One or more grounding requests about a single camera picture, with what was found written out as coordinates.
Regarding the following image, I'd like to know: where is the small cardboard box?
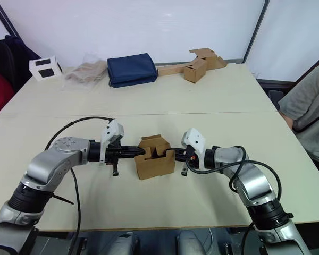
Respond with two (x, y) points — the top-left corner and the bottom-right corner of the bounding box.
(133, 134), (175, 182)
(183, 58), (208, 84)

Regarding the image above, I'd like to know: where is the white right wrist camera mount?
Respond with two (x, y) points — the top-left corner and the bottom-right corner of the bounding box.
(181, 127), (208, 171)

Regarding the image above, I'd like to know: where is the light wooden plank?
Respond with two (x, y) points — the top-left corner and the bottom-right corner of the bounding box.
(156, 62), (195, 78)

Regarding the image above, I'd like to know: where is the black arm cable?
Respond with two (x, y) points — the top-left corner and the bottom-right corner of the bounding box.
(187, 145), (283, 207)
(44, 116), (115, 250)

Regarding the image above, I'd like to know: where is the navy blue folded fabric bag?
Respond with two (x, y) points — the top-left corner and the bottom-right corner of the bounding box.
(106, 53), (159, 89)

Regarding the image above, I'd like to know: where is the black chair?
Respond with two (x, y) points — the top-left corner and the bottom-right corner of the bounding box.
(257, 79), (286, 110)

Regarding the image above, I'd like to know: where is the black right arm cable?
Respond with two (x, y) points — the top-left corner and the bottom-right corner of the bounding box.
(187, 145), (283, 207)

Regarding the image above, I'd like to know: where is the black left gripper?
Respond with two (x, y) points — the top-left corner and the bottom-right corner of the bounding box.
(105, 137), (147, 177)

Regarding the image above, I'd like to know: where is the black cable tie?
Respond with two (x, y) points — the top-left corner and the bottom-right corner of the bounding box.
(51, 193), (75, 206)

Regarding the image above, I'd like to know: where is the white box with black squares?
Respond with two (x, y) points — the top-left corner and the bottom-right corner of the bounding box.
(29, 55), (63, 81)

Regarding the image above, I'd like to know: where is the dark navy jacket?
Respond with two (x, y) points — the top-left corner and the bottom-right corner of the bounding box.
(0, 33), (41, 94)

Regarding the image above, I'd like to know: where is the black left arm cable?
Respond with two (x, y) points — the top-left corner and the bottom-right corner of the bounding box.
(44, 116), (115, 250)

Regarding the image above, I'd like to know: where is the grey rounded shape under table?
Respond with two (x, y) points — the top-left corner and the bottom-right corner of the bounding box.
(103, 230), (140, 255)
(174, 229), (207, 255)

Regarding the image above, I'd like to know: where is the clear plastic bag of cardboard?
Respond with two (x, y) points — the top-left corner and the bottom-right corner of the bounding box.
(60, 52), (108, 91)

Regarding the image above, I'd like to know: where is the dark partition frame bar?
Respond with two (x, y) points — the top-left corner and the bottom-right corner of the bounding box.
(0, 0), (20, 38)
(226, 0), (271, 64)

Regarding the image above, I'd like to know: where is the person in grey shirt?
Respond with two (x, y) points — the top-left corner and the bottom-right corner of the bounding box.
(278, 56), (319, 166)

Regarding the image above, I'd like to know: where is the small closed cardboard box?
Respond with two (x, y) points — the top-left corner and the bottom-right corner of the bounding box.
(183, 58), (208, 84)

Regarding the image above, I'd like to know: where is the unfolded cardboard box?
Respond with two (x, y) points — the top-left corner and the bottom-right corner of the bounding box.
(189, 47), (228, 71)

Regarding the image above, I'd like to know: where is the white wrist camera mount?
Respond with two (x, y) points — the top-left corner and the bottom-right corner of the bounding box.
(99, 119), (125, 166)
(181, 127), (208, 171)

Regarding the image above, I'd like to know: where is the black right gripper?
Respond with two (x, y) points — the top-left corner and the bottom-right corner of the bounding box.
(163, 145), (200, 176)

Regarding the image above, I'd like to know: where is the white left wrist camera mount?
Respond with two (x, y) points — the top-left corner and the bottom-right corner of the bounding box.
(99, 119), (125, 166)

